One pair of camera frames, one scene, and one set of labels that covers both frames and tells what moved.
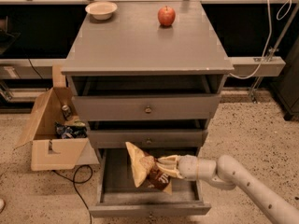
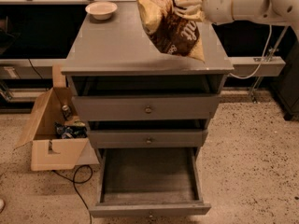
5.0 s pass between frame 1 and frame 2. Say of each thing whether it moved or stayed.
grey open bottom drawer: stayed
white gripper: moved
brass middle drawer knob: stayed
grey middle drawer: stayed
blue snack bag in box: stayed
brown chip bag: moved
